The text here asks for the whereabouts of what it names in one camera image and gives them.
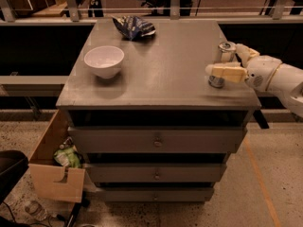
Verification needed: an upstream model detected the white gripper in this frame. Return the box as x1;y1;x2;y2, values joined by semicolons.
205;44;282;92

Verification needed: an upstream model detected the redbull can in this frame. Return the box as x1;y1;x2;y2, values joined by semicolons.
208;42;236;89

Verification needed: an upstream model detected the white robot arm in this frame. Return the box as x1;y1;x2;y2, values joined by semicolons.
205;44;303;117

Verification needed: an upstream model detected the white bowl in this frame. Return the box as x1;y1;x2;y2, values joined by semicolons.
84;45;124;79

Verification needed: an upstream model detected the metal railing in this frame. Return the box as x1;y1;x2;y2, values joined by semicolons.
1;0;303;22

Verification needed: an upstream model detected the grey drawer cabinet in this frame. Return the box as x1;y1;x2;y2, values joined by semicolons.
57;19;260;193

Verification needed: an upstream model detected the blue chip bag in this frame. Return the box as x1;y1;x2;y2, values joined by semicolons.
113;15;156;41

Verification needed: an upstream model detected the top grey drawer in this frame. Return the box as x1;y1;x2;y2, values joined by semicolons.
68;128;247;153

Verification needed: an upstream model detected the grey drawer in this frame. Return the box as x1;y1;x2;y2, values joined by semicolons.
96;187;214;202
84;163;226;183
68;128;247;153

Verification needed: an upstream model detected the middle grey drawer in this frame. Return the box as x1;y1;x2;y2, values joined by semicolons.
84;163;226;183

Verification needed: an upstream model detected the bottom grey drawer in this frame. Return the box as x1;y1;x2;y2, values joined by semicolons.
96;187;214;202

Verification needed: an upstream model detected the green snack bag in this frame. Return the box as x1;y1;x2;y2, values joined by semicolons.
53;147;81;168

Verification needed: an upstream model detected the cardboard box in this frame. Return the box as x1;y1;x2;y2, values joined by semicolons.
29;111;85;202

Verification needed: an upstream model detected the black chair seat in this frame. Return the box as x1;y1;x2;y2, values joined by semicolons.
0;150;28;203

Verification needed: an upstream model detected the clear plastic bottle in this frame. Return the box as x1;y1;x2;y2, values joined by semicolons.
25;201;47;221

